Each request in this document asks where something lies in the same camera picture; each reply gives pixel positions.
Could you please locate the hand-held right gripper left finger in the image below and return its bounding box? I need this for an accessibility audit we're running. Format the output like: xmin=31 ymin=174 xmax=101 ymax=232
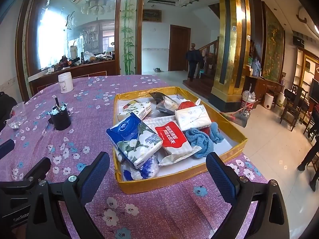
xmin=26 ymin=151 xmax=110 ymax=239

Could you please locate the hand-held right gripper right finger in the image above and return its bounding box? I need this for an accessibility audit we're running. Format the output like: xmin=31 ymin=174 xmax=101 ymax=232
xmin=206 ymin=152 xmax=291 ymax=239

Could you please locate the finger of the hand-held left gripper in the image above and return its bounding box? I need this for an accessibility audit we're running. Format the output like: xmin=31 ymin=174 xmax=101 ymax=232
xmin=0 ymin=139 xmax=15 ymax=156
xmin=0 ymin=156 xmax=52 ymax=196

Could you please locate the yellow cardboard box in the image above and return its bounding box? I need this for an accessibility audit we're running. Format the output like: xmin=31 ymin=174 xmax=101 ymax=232
xmin=113 ymin=87 xmax=248 ymax=195

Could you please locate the blue white toilet roll pack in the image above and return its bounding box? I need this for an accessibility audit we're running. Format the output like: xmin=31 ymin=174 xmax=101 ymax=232
xmin=121 ymin=154 xmax=160 ymax=181

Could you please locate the clear plastic cup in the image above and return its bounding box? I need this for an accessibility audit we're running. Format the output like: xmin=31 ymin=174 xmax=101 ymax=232
xmin=9 ymin=102 xmax=27 ymax=130

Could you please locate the black bag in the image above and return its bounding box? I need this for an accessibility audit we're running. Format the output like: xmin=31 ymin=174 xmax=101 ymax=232
xmin=0 ymin=92 xmax=18 ymax=132

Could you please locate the purple floral tablecloth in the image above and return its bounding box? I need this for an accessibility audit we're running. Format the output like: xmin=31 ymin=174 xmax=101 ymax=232
xmin=0 ymin=74 xmax=268 ymax=239

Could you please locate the blue floral tissue pack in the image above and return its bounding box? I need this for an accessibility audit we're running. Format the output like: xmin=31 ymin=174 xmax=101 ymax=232
xmin=106 ymin=113 xmax=163 ymax=169

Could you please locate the black motor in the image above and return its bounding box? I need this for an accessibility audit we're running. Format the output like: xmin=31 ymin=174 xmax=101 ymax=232
xmin=48 ymin=96 xmax=72 ymax=131

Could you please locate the red white tissue pack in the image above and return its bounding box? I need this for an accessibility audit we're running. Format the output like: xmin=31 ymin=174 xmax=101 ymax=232
xmin=155 ymin=121 xmax=202 ymax=167

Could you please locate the broom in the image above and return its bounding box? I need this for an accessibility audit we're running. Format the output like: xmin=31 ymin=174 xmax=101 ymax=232
xmin=219 ymin=84 xmax=253 ymax=128

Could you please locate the plain white tissue pack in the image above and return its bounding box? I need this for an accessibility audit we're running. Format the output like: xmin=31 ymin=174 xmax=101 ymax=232
xmin=174 ymin=105 xmax=212 ymax=131

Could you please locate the green floral tissue pack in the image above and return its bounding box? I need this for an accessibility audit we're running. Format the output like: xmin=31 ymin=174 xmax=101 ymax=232
xmin=117 ymin=100 xmax=152 ymax=122

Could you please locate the red white bucket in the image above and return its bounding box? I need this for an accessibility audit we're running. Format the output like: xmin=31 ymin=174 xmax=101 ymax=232
xmin=242 ymin=91 xmax=259 ymax=110

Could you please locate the striped white tissue pack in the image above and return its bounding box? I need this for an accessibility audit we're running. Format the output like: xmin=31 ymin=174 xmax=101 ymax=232
xmin=143 ymin=116 xmax=178 ymax=130

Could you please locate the white plastic jar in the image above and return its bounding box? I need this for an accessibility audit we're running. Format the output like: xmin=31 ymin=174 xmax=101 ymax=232
xmin=58 ymin=72 xmax=74 ymax=94

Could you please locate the black foil pouch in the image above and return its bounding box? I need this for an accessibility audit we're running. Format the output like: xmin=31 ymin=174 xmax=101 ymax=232
xmin=149 ymin=92 xmax=175 ymax=115

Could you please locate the wooden staircase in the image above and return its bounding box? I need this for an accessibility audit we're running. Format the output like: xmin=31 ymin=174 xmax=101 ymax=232
xmin=183 ymin=37 xmax=220 ymax=99

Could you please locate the wooden chair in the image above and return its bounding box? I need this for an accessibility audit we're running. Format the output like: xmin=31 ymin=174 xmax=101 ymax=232
xmin=280 ymin=85 xmax=309 ymax=131

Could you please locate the wooden sideboard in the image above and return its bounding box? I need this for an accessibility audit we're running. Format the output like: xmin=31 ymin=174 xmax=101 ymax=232
xmin=27 ymin=59 xmax=120 ymax=92

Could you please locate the television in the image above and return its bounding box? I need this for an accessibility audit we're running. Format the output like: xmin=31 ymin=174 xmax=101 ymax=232
xmin=309 ymin=78 xmax=319 ymax=103

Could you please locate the large etched mirror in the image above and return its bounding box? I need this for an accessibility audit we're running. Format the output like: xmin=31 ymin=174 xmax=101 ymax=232
xmin=25 ymin=0 xmax=120 ymax=72

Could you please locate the gold pillar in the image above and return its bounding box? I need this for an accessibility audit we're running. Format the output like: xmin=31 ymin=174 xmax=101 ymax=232
xmin=211 ymin=0 xmax=251 ymax=103

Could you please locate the wooden door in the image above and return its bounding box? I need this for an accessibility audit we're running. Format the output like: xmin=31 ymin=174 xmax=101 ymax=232
xmin=169 ymin=25 xmax=191 ymax=71

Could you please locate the large landscape painting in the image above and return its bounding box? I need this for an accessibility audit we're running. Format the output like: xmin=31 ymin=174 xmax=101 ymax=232
xmin=264 ymin=5 xmax=285 ymax=82

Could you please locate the bamboo painted panel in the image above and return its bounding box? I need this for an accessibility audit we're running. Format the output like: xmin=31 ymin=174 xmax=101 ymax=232
xmin=119 ymin=0 xmax=139 ymax=75

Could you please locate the framed picture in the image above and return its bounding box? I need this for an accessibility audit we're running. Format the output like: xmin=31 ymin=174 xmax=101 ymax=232
xmin=143 ymin=9 xmax=162 ymax=22

